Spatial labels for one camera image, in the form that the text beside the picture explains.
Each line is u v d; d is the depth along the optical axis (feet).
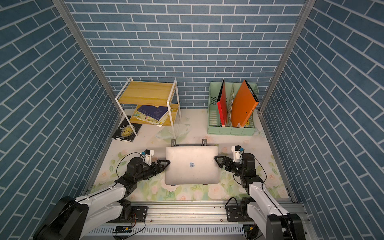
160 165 2.47
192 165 2.71
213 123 3.71
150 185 2.71
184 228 2.32
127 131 3.45
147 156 2.60
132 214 2.36
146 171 2.41
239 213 2.41
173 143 2.79
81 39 2.65
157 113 3.15
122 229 2.37
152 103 2.61
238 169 2.37
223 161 2.46
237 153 2.58
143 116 3.08
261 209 1.69
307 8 2.33
